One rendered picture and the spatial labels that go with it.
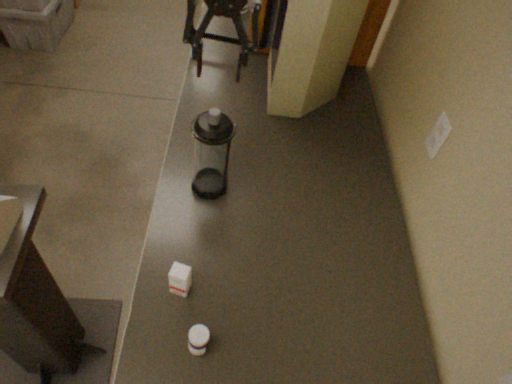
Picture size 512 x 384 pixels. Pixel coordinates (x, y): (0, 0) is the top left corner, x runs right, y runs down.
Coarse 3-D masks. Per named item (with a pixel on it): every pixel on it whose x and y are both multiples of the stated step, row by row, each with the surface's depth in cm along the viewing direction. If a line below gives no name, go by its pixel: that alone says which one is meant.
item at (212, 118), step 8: (208, 112) 92; (216, 112) 92; (200, 120) 94; (208, 120) 94; (216, 120) 93; (224, 120) 95; (200, 128) 93; (208, 128) 93; (216, 128) 93; (224, 128) 93; (232, 128) 95; (208, 136) 92; (216, 136) 93; (224, 136) 93
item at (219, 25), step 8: (200, 0) 140; (264, 0) 136; (200, 8) 142; (248, 8) 139; (264, 8) 138; (272, 8) 138; (200, 16) 144; (216, 16) 143; (248, 16) 141; (264, 16) 140; (216, 24) 146; (224, 24) 145; (232, 24) 145; (248, 24) 144; (208, 32) 149; (216, 32) 148; (224, 32) 148; (232, 32) 147; (248, 32) 146; (248, 40) 149
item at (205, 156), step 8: (192, 120) 96; (232, 120) 97; (192, 128) 94; (200, 136) 93; (232, 136) 94; (200, 144) 95; (208, 144) 93; (224, 144) 95; (200, 152) 97; (208, 152) 96; (216, 152) 96; (224, 152) 98; (200, 160) 99; (208, 160) 98; (216, 160) 99; (224, 160) 100; (200, 168) 102; (208, 168) 101; (216, 168) 101; (224, 168) 103; (200, 176) 104; (208, 176) 103; (216, 176) 103; (200, 184) 106; (208, 184) 105; (216, 184) 106
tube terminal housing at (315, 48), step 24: (312, 0) 104; (336, 0) 105; (360, 0) 114; (288, 24) 110; (312, 24) 109; (336, 24) 113; (360, 24) 123; (288, 48) 116; (312, 48) 115; (336, 48) 122; (288, 72) 122; (312, 72) 122; (336, 72) 133; (288, 96) 129; (312, 96) 132
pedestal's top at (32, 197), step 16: (0, 192) 103; (16, 192) 104; (32, 192) 104; (32, 208) 101; (16, 224) 98; (32, 224) 100; (16, 240) 95; (0, 256) 92; (16, 256) 93; (0, 272) 90; (16, 272) 92; (0, 288) 87
